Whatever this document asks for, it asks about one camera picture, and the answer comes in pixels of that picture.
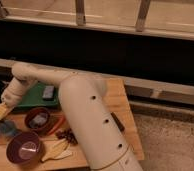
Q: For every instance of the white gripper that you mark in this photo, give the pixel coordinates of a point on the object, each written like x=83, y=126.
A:
x=9, y=100

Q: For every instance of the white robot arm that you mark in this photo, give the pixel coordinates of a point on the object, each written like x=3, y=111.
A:
x=81, y=96

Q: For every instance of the blue plastic cup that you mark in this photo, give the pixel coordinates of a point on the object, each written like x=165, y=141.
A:
x=7, y=128

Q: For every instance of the green plastic tray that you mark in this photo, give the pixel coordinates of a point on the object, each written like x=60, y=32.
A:
x=33, y=98

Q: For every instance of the crumpled foil wrapper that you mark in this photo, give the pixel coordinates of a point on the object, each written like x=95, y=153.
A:
x=38, y=121

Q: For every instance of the red bowl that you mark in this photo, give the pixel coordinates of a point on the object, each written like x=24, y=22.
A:
x=32, y=113

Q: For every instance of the purple bowl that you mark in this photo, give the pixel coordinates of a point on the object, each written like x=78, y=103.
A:
x=24, y=148

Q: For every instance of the grey sponge block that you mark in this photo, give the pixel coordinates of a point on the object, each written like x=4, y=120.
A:
x=48, y=92

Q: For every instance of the red chili pepper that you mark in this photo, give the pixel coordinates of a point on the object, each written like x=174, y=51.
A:
x=57, y=125

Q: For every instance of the bunch of dark grapes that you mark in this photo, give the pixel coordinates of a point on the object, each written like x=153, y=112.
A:
x=68, y=135

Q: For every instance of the wooden spatula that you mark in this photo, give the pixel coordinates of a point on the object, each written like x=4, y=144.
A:
x=55, y=150

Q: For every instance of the black rectangular block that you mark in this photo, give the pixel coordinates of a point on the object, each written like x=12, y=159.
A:
x=118, y=122

